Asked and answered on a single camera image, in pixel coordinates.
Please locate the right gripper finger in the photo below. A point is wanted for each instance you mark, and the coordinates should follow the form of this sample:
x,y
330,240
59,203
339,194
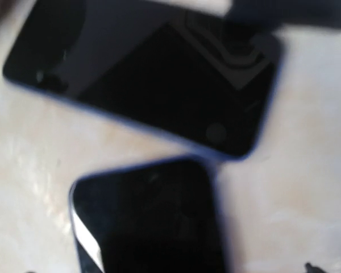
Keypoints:
x,y
313,269

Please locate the blue-edged black smartphone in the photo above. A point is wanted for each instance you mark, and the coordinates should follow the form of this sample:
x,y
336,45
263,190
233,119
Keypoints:
x,y
158,216

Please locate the black folding phone stand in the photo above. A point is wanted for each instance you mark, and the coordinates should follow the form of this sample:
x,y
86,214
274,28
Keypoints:
x,y
273,13

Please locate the left black smartphone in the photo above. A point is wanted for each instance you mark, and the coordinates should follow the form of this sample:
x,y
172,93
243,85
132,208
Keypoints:
x,y
202,79

